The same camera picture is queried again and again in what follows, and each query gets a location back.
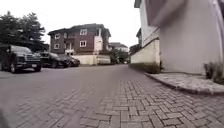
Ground green bushes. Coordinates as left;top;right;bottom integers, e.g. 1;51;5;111
109;48;130;65

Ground distant building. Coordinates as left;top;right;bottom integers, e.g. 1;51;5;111
108;41;129;53

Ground reddish brick paved road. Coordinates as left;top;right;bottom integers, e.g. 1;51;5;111
0;64;224;128

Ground low green hedge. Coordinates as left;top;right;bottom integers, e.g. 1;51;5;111
128;62;162;75

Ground dark parked car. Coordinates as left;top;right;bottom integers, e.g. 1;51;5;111
39;51;70;69
63;55;81;68

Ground brown brick multi-storey building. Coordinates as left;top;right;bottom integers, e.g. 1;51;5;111
47;23;112;57

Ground grey stone paved apron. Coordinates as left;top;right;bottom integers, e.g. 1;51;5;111
144;72;224;96

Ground pale rendered building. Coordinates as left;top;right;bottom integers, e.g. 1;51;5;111
133;0;224;76

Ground black pickup truck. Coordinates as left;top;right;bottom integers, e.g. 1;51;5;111
0;44;43;74

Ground dark green trees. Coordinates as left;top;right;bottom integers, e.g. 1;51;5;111
0;10;50;53

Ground pale low wall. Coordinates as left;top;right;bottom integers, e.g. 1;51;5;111
71;54;112;66

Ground pale boundary wall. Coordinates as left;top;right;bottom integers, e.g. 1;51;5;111
130;38;161;66

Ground small shrub by wall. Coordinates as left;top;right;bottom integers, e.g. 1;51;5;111
203;61;224;84

